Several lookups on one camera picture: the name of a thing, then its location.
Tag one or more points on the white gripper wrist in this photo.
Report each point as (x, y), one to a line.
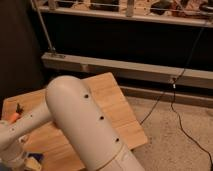
(14, 157)

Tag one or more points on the white sponge with blue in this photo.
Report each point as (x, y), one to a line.
(33, 162)

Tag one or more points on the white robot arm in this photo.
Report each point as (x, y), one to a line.
(69, 103)

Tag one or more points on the metal diagonal rod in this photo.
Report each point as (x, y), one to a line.
(50, 45)

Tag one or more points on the lower wooden baseboard plank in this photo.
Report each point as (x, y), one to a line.
(168, 96)

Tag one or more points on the orange handled tool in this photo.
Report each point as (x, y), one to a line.
(16, 115)

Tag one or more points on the wooden beam rail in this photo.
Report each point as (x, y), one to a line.
(130, 70)

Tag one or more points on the upper wooden shelf frame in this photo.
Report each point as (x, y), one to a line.
(50, 6)

